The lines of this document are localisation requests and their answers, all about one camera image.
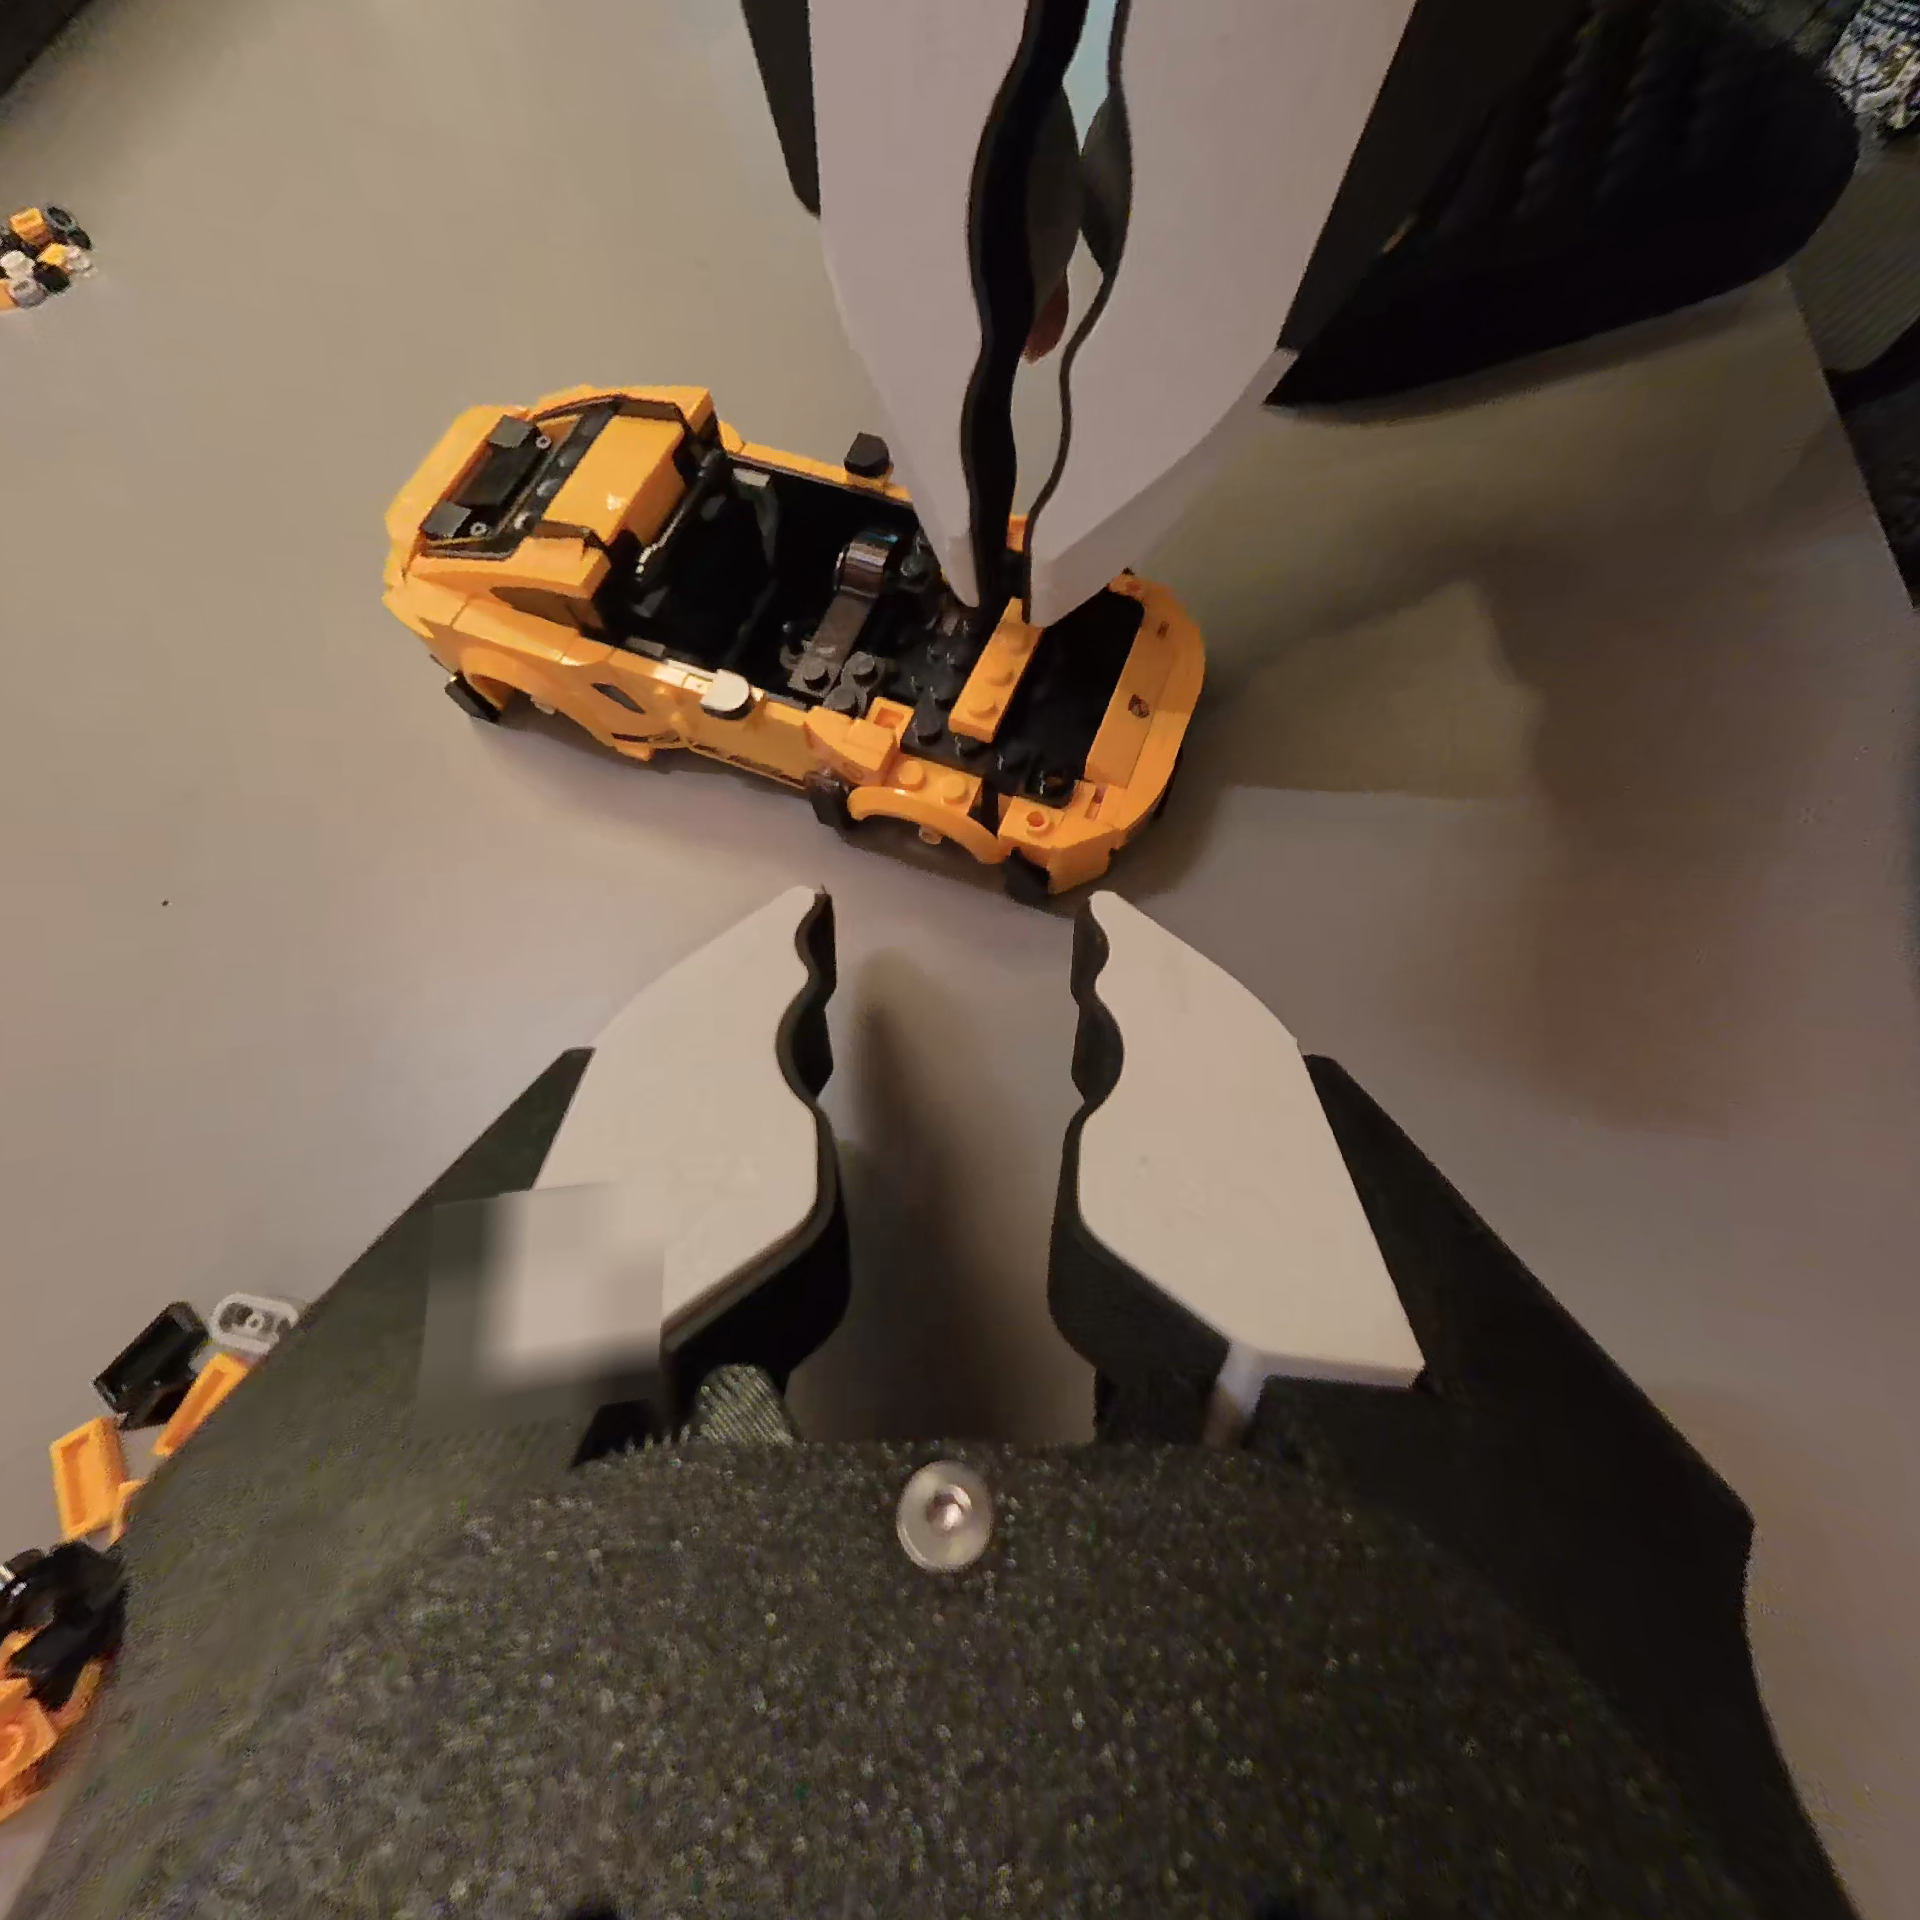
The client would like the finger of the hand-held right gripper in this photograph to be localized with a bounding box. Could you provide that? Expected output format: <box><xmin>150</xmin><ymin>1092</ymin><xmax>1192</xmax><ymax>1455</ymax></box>
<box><xmin>1024</xmin><ymin>0</ymin><xmax>1421</xmax><ymax>633</ymax></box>
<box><xmin>807</xmin><ymin>0</ymin><xmax>1091</xmax><ymax>612</ymax></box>

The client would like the orange lego car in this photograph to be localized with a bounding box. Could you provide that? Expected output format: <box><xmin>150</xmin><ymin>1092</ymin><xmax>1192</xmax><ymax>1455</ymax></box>
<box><xmin>381</xmin><ymin>385</ymin><xmax>1207</xmax><ymax>902</ymax></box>

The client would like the person's right forearm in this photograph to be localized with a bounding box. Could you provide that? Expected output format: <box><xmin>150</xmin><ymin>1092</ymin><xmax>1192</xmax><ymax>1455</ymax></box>
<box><xmin>1274</xmin><ymin>0</ymin><xmax>1863</xmax><ymax>407</ymax></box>

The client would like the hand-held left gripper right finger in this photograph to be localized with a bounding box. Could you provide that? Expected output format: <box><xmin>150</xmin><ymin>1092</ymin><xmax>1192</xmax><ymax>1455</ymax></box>
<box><xmin>1047</xmin><ymin>889</ymin><xmax>1430</xmax><ymax>1446</ymax></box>

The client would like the orange lego plate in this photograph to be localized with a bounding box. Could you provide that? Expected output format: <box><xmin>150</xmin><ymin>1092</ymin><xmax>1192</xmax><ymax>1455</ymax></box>
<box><xmin>949</xmin><ymin>609</ymin><xmax>1040</xmax><ymax>740</ymax></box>

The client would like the small orange black lego assembly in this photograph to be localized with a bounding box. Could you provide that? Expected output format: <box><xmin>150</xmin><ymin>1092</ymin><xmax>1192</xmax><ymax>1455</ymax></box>
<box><xmin>0</xmin><ymin>202</ymin><xmax>96</xmax><ymax>313</ymax></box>

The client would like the pile of loose lego pieces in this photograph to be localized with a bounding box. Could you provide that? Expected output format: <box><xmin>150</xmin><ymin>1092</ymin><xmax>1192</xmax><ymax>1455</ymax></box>
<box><xmin>0</xmin><ymin>1294</ymin><xmax>301</xmax><ymax>1801</ymax></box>

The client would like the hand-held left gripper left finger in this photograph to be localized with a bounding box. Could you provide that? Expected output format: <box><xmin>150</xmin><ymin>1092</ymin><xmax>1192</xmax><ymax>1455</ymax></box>
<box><xmin>527</xmin><ymin>882</ymin><xmax>855</xmax><ymax>1403</ymax></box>

